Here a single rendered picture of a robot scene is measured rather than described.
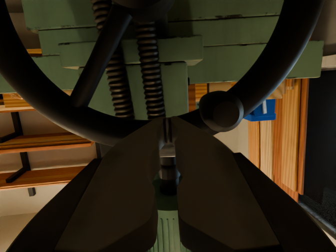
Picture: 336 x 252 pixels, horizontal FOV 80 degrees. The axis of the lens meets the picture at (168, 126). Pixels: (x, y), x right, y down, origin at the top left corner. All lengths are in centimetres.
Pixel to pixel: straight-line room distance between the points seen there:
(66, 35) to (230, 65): 28
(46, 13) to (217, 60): 29
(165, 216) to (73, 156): 275
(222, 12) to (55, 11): 27
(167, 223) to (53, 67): 42
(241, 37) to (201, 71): 8
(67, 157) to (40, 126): 55
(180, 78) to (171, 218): 37
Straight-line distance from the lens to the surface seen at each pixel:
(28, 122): 330
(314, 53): 43
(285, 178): 224
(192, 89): 43
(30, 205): 377
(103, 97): 28
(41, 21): 43
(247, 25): 39
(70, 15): 41
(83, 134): 19
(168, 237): 58
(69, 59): 29
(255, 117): 133
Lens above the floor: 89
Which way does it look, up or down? 13 degrees up
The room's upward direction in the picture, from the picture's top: 177 degrees clockwise
